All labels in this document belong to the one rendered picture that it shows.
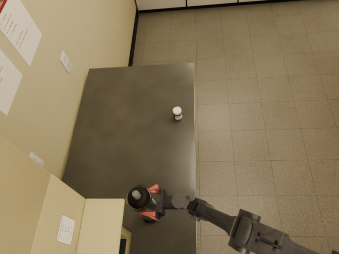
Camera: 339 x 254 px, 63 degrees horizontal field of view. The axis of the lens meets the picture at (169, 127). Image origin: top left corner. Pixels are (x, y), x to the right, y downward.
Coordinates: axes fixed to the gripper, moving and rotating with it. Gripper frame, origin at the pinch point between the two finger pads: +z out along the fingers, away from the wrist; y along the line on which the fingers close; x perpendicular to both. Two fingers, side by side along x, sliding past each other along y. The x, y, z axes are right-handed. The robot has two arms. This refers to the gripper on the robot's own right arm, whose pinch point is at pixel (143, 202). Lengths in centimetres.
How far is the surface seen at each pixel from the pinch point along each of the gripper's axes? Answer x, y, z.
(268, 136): 113, -96, -73
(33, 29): -44, -68, 48
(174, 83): 13, -78, -8
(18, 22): -52, -62, 47
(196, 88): 104, -153, -10
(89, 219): -39.9, 17.8, 1.7
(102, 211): -39.8, 15.4, -1.5
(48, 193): -59, 17, 2
